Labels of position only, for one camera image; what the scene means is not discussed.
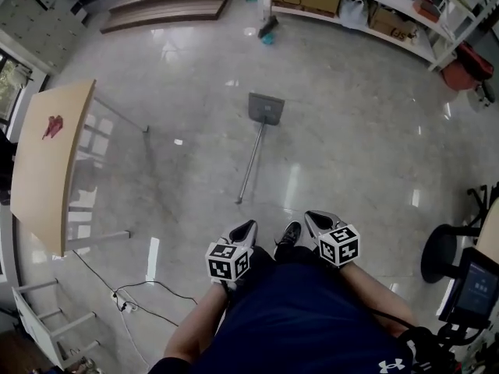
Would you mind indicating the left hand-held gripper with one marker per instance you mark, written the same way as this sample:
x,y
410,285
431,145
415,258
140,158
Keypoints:
x,y
227,261

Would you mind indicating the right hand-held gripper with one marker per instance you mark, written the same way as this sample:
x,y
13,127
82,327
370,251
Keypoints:
x,y
338,245

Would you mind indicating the person's right forearm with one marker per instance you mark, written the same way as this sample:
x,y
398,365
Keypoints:
x,y
378,294

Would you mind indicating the person's left forearm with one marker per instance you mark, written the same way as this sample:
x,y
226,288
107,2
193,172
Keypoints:
x,y
195,325

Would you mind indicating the person's black trousers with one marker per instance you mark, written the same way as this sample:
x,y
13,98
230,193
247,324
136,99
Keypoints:
x,y
292,253

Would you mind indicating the person's black shoe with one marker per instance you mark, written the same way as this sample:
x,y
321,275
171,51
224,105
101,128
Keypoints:
x,y
289,233

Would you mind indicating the person's navy shirt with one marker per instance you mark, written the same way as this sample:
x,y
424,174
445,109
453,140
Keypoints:
x,y
296,318

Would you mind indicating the black round chair base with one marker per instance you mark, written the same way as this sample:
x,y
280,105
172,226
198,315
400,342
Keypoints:
x,y
440,253

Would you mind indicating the white power strip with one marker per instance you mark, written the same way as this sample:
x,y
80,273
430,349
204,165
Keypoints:
x,y
126,304

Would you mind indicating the black screen device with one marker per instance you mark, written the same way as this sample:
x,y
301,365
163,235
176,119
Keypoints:
x,y
477,286

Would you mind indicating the round wooden table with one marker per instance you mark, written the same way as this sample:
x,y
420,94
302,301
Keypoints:
x,y
490,232

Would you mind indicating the white metal rack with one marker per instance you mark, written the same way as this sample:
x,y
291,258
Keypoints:
x,y
35,325

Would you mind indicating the wooden table with white legs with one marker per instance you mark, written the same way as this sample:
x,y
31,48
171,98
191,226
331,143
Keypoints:
x,y
47,162

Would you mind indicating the teal cloth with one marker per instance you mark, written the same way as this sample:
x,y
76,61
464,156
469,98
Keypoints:
x,y
268,39

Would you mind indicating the red crumpled cloth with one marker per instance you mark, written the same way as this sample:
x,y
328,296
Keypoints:
x,y
53,126

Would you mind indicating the printed cardboard box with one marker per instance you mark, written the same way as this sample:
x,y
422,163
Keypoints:
x,y
391,23

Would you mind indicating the broom with dark bristles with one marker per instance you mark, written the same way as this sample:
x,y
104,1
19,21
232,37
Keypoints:
x,y
269,25

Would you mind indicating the white plastic bag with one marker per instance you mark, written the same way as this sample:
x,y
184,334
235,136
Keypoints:
x,y
354,12

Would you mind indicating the orange box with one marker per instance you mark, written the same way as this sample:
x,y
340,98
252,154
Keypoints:
x,y
427,9

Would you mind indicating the stack of wooden planks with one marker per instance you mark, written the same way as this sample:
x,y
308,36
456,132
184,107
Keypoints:
x,y
171,4

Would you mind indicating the grey locker cabinet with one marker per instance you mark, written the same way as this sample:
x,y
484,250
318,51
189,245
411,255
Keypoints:
x,y
35,18

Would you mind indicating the black chair frame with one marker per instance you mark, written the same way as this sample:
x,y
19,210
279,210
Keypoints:
x,y
483,201

